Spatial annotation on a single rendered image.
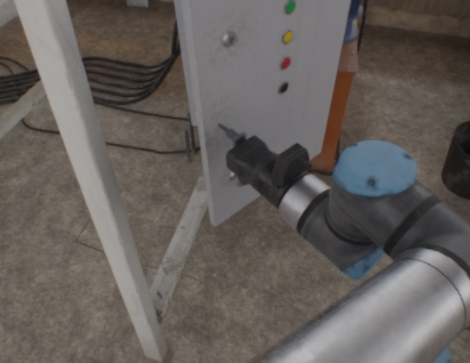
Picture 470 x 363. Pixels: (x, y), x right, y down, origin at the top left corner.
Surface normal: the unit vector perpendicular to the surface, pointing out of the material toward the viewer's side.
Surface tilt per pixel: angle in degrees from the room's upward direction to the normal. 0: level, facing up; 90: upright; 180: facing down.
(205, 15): 90
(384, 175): 5
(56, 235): 0
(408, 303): 15
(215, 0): 90
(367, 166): 5
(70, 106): 81
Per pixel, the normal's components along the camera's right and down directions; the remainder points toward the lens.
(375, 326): 0.18, -0.78
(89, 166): -0.29, 0.59
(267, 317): -0.03, -0.67
